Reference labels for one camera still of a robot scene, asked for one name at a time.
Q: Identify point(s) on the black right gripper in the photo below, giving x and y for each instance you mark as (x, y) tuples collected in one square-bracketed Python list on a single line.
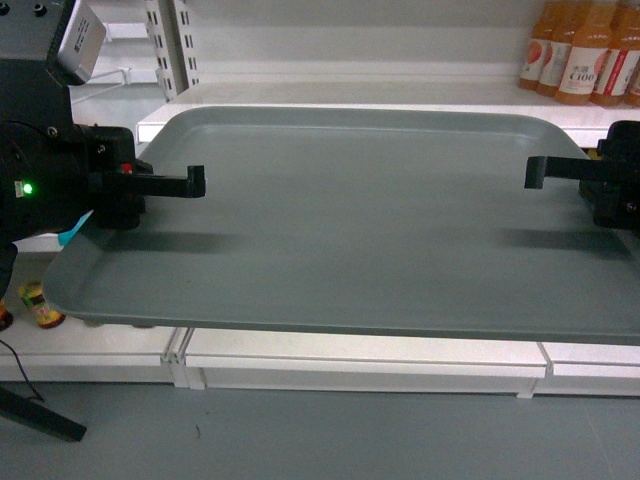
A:
[(609, 186)]

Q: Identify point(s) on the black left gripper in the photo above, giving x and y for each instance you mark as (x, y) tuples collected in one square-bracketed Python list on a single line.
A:
[(47, 183)]

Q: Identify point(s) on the silver grey metal tray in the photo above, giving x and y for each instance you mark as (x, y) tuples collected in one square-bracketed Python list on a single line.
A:
[(371, 222)]

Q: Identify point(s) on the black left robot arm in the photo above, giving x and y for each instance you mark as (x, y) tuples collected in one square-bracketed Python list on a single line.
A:
[(34, 91)]

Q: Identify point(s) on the white upper shelf board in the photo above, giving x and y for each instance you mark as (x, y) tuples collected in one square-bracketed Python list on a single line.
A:
[(585, 125)]

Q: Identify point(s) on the teal snack bag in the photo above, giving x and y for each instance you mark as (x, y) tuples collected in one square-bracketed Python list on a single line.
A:
[(65, 237)]

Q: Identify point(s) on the orange C100 drink bottles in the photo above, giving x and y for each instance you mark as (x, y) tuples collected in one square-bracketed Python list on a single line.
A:
[(566, 50)]

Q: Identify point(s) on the white perforated shelf upright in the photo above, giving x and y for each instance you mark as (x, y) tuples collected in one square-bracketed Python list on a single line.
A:
[(170, 28)]

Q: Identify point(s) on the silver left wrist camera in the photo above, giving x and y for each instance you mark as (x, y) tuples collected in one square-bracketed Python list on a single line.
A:
[(82, 39)]

